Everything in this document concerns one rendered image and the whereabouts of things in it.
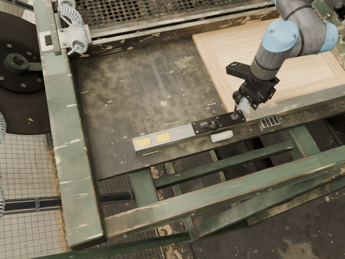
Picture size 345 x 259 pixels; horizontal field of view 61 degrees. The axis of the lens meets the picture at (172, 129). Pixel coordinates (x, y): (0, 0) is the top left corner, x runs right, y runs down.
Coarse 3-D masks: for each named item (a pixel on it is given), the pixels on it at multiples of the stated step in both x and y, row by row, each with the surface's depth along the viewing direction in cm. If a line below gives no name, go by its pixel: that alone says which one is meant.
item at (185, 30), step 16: (80, 16) 107; (192, 16) 128; (208, 16) 129; (224, 16) 129; (240, 16) 129; (256, 16) 133; (272, 16) 136; (48, 32) 114; (64, 32) 114; (112, 32) 121; (128, 32) 122; (144, 32) 122; (160, 32) 123; (176, 32) 126; (192, 32) 129; (48, 48) 110; (96, 48) 119; (112, 48) 122; (128, 48) 125
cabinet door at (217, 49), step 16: (208, 32) 131; (224, 32) 131; (240, 32) 132; (256, 32) 133; (208, 48) 126; (224, 48) 127; (240, 48) 128; (256, 48) 128; (208, 64) 122; (224, 64) 123; (288, 64) 125; (304, 64) 125; (320, 64) 126; (336, 64) 126; (224, 80) 119; (240, 80) 119; (288, 80) 121; (304, 80) 121; (320, 80) 121; (336, 80) 122; (224, 96) 115; (288, 96) 117
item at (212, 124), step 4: (212, 120) 94; (216, 120) 94; (200, 124) 104; (204, 124) 102; (208, 124) 94; (212, 124) 93; (216, 124) 93; (208, 128) 95; (212, 128) 93; (216, 128) 93
